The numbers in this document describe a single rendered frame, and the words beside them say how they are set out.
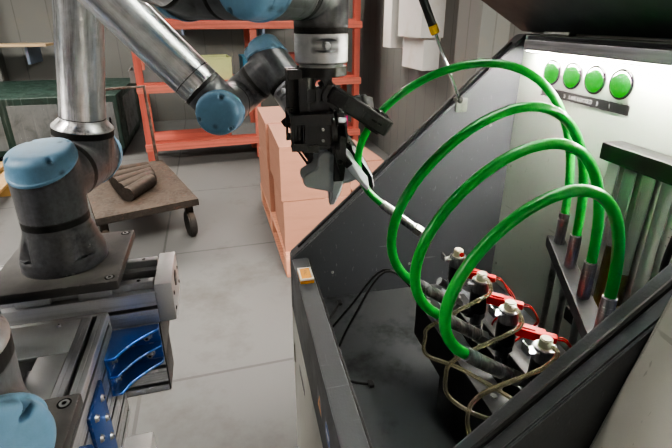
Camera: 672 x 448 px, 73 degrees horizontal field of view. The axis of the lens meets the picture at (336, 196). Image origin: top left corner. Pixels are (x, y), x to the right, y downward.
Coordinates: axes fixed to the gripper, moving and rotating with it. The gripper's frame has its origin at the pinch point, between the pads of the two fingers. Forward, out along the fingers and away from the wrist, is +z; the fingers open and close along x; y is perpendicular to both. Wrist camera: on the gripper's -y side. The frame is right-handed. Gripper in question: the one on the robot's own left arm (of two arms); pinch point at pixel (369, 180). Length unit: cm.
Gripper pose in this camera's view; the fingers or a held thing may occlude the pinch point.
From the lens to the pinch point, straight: 84.9
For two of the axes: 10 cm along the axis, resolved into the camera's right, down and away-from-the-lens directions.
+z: 5.7, 8.1, -1.3
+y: -7.2, 5.7, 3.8
